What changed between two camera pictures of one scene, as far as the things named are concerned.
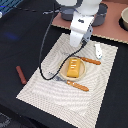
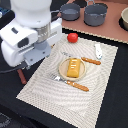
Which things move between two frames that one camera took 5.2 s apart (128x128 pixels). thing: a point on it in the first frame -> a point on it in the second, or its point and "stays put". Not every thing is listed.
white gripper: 80,29 -> 24,46
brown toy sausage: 21,75 stays put
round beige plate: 63,69 stays put
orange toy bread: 73,69 stays put
